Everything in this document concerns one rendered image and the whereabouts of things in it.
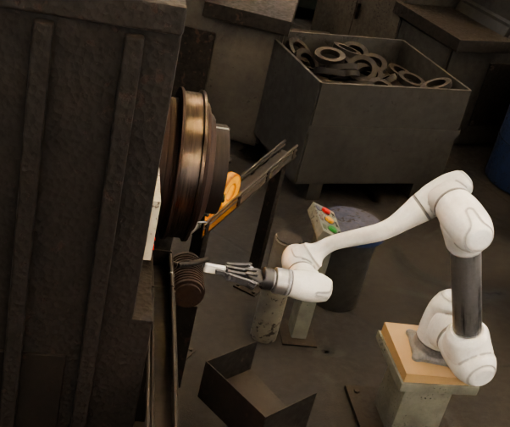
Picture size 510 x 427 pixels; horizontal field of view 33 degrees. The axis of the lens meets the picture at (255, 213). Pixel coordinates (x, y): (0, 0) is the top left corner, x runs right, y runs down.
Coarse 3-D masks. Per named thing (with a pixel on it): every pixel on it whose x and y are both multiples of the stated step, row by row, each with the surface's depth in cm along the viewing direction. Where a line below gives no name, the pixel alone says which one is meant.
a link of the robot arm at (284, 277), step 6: (276, 270) 293; (282, 270) 293; (288, 270) 294; (276, 276) 292; (282, 276) 291; (288, 276) 292; (276, 282) 291; (282, 282) 291; (288, 282) 291; (276, 288) 291; (282, 288) 291; (288, 288) 292; (282, 294) 294
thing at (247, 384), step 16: (240, 352) 261; (208, 368) 251; (224, 368) 259; (240, 368) 266; (208, 384) 253; (224, 384) 247; (240, 384) 263; (256, 384) 265; (208, 400) 254; (224, 400) 249; (240, 400) 243; (256, 400) 260; (272, 400) 261; (304, 400) 247; (224, 416) 250; (240, 416) 245; (256, 416) 239; (272, 416) 238; (288, 416) 245; (304, 416) 252
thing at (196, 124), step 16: (192, 96) 258; (192, 112) 251; (192, 128) 248; (192, 144) 246; (192, 160) 246; (192, 176) 246; (192, 192) 248; (176, 208) 250; (192, 208) 251; (176, 224) 255; (192, 224) 253
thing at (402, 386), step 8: (376, 336) 349; (384, 344) 341; (384, 352) 340; (392, 360) 333; (392, 368) 331; (392, 376) 330; (400, 376) 325; (400, 384) 323; (408, 384) 322; (416, 384) 323; (424, 384) 324; (432, 384) 325; (440, 384) 326; (424, 392) 326; (432, 392) 327; (440, 392) 327; (448, 392) 328; (456, 392) 329; (464, 392) 329; (472, 392) 330
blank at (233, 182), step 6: (228, 174) 340; (234, 174) 341; (228, 180) 337; (234, 180) 342; (240, 180) 347; (228, 186) 338; (234, 186) 346; (228, 192) 347; (234, 192) 347; (228, 198) 345; (222, 204) 340
